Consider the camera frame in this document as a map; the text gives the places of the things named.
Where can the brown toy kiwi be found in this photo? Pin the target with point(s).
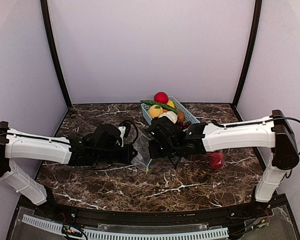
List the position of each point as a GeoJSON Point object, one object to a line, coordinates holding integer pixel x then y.
{"type": "Point", "coordinates": [180, 116]}

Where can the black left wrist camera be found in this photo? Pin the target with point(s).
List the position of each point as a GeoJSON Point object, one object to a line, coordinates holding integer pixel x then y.
{"type": "Point", "coordinates": [106, 136]}

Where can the red toy tomato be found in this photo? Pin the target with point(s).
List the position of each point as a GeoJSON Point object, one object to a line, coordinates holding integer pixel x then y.
{"type": "Point", "coordinates": [161, 97]}

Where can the red toy apple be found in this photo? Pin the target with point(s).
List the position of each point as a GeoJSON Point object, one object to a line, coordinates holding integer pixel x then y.
{"type": "Point", "coordinates": [216, 160]}

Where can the black frame post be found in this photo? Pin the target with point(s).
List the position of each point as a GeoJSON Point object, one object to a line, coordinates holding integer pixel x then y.
{"type": "Point", "coordinates": [249, 52]}
{"type": "Point", "coordinates": [54, 53]}

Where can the dark purple toy grapes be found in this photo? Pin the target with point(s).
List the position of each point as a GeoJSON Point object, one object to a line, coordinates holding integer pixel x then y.
{"type": "Point", "coordinates": [183, 125]}

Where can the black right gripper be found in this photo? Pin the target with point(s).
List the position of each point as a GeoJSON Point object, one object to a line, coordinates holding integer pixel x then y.
{"type": "Point", "coordinates": [154, 149]}

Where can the white slotted cable duct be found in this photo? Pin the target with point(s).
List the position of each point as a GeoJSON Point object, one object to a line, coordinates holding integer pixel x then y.
{"type": "Point", "coordinates": [122, 232]}

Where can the green toy cucumber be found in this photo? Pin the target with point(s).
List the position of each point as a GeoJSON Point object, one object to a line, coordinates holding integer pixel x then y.
{"type": "Point", "coordinates": [164, 106]}

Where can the black right frame post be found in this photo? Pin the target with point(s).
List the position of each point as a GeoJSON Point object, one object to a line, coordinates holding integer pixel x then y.
{"type": "Point", "coordinates": [249, 52]}

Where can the black front frame rail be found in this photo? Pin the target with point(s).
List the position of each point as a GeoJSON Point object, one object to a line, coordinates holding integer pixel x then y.
{"type": "Point", "coordinates": [232, 217]}

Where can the yellow toy lemon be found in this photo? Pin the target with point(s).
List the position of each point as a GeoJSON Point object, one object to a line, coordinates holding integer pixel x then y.
{"type": "Point", "coordinates": [171, 104]}

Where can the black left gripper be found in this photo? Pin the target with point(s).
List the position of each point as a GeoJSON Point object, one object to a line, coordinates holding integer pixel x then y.
{"type": "Point", "coordinates": [129, 155]}

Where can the white toy cauliflower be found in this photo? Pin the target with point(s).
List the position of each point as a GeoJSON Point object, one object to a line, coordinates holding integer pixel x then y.
{"type": "Point", "coordinates": [173, 117]}

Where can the blue perforated plastic basket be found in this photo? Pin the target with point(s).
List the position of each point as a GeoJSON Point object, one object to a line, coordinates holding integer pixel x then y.
{"type": "Point", "coordinates": [178, 106]}

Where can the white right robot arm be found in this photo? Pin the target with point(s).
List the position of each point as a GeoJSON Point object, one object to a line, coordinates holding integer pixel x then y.
{"type": "Point", "coordinates": [272, 132]}

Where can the black left frame post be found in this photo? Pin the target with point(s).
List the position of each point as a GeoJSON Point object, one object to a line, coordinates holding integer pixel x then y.
{"type": "Point", "coordinates": [54, 53]}

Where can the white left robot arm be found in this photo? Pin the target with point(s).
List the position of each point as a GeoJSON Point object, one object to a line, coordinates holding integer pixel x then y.
{"type": "Point", "coordinates": [76, 152]}

